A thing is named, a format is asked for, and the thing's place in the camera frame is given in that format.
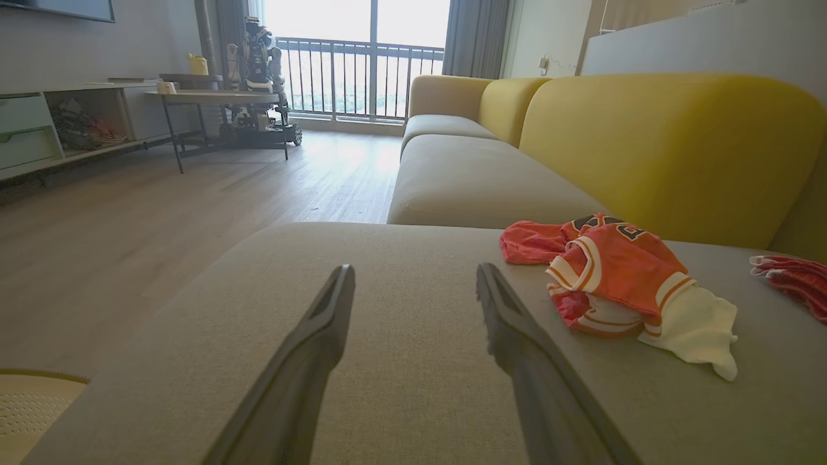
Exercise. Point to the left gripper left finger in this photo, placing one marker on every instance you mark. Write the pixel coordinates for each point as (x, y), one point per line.
(291, 387)

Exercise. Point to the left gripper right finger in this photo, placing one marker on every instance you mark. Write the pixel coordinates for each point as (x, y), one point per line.
(549, 400)

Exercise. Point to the orange-red white sports jersey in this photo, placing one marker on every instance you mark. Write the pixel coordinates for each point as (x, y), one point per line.
(620, 271)

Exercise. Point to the orange-red elastic waist shorts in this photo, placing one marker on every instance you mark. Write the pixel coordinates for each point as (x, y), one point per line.
(801, 284)

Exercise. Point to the yellow and grey sofa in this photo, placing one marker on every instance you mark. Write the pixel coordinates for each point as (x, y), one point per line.
(465, 181)

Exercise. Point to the cream perforated laundry basket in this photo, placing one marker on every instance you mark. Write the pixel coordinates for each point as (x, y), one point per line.
(29, 413)

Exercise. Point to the round-edged metal leg table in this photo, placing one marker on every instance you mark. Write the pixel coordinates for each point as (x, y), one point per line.
(213, 97)

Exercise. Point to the white low shelf cabinet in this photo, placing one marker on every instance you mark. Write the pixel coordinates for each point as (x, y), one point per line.
(152, 110)

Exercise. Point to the black white wheeled robot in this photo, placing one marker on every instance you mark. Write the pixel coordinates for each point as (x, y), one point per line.
(258, 68)

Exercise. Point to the small white mug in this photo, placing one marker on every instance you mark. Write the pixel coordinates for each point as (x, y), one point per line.
(166, 88)

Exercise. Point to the dark flat tray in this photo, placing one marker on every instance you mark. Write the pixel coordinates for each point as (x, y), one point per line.
(190, 77)

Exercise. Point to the yellow kettle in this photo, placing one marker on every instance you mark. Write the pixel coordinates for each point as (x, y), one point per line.
(199, 66)

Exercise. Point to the metal balcony railing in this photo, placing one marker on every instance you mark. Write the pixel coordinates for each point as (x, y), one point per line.
(355, 51)

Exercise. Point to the flat book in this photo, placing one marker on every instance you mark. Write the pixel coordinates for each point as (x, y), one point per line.
(123, 81)

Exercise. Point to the grey window curtain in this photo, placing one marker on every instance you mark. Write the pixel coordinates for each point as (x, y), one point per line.
(231, 29)
(475, 39)

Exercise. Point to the dark wall screen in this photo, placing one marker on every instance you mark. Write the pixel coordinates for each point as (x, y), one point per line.
(58, 6)

